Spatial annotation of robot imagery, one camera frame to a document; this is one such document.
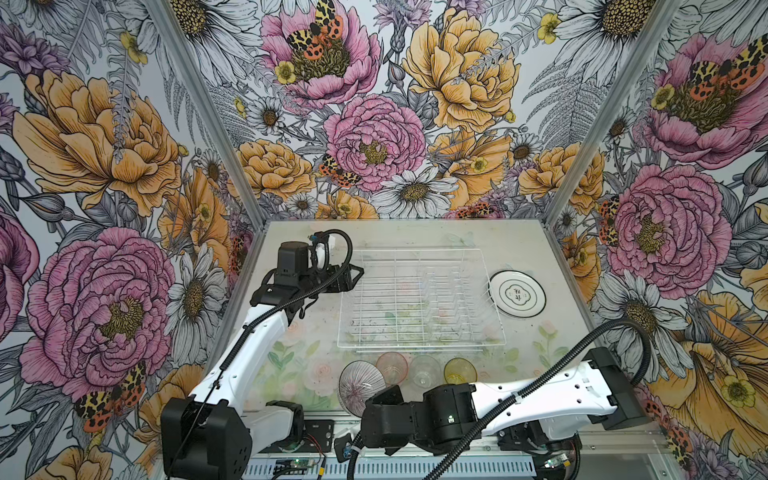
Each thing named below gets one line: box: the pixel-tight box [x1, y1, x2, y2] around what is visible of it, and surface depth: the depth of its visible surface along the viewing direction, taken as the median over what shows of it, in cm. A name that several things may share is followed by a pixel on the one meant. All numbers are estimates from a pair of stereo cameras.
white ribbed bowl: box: [338, 360, 386, 418], surface depth 68 cm
